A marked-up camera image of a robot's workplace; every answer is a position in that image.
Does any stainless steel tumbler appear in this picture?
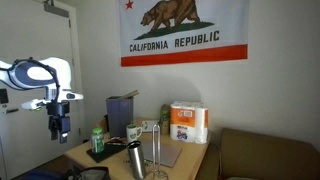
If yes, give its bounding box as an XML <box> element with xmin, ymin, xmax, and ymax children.
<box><xmin>127</xmin><ymin>141</ymin><xmax>146</xmax><ymax>180</ymax></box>

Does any brown sofa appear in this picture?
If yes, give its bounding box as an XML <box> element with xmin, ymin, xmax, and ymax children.
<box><xmin>218</xmin><ymin>127</ymin><xmax>320</xmax><ymax>180</ymax></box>

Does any black tablet case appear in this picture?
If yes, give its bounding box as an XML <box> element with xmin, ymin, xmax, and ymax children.
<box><xmin>86</xmin><ymin>144</ymin><xmax>126</xmax><ymax>163</ymax></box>

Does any green bottle lid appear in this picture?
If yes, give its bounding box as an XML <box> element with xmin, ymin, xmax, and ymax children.
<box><xmin>92</xmin><ymin>128</ymin><xmax>103</xmax><ymax>135</ymax></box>

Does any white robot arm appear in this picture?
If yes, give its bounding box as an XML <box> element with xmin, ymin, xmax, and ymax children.
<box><xmin>0</xmin><ymin>57</ymin><xmax>83</xmax><ymax>144</ymax></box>

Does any metal paper towel holder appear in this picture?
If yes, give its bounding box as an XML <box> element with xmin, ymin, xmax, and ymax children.
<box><xmin>146</xmin><ymin>124</ymin><xmax>168</xmax><ymax>180</ymax></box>

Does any California Republic flag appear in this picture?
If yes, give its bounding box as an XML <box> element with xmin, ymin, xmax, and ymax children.
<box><xmin>116</xmin><ymin>0</ymin><xmax>250</xmax><ymax>67</ymax></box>

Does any white door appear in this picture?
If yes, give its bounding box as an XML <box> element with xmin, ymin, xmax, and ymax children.
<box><xmin>0</xmin><ymin>0</ymin><xmax>81</xmax><ymax>180</ymax></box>

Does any small green package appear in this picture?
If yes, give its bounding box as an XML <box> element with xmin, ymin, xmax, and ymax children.
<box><xmin>159</xmin><ymin>104</ymin><xmax>170</xmax><ymax>135</ymax></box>

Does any clear bottle with green label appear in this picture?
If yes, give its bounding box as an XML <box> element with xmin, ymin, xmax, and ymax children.
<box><xmin>91</xmin><ymin>134</ymin><xmax>104</xmax><ymax>153</ymax></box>

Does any white mug green logo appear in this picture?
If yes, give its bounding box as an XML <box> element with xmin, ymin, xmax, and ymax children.
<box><xmin>126</xmin><ymin>124</ymin><xmax>142</xmax><ymax>142</ymax></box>

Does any paper towel pack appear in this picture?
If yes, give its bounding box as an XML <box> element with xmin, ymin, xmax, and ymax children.
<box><xmin>170</xmin><ymin>101</ymin><xmax>208</xmax><ymax>144</ymax></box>

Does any red pen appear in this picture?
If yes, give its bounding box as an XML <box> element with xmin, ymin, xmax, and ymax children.
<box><xmin>106</xmin><ymin>141</ymin><xmax>126</xmax><ymax>146</ymax></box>

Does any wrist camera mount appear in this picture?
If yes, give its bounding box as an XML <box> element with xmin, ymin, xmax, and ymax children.
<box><xmin>21</xmin><ymin>99</ymin><xmax>46</xmax><ymax>110</ymax></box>

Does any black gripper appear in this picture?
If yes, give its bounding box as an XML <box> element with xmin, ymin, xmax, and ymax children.
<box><xmin>47</xmin><ymin>102</ymin><xmax>71</xmax><ymax>144</ymax></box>

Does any black door handle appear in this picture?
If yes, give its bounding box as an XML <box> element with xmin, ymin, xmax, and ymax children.
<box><xmin>3</xmin><ymin>108</ymin><xmax>19</xmax><ymax>114</ymax></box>

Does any dark bag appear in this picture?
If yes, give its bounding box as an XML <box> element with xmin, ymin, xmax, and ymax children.
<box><xmin>62</xmin><ymin>166</ymin><xmax>111</xmax><ymax>180</ymax></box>

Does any grey rectangular box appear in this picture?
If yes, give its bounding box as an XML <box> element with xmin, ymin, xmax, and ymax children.
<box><xmin>106</xmin><ymin>96</ymin><xmax>133</xmax><ymax>138</ymax></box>

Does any grey laptop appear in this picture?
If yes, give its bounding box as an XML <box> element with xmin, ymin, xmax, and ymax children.
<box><xmin>141</xmin><ymin>140</ymin><xmax>181</xmax><ymax>168</ymax></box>

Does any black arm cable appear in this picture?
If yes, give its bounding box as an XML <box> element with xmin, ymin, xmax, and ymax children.
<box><xmin>0</xmin><ymin>57</ymin><xmax>62</xmax><ymax>103</ymax></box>

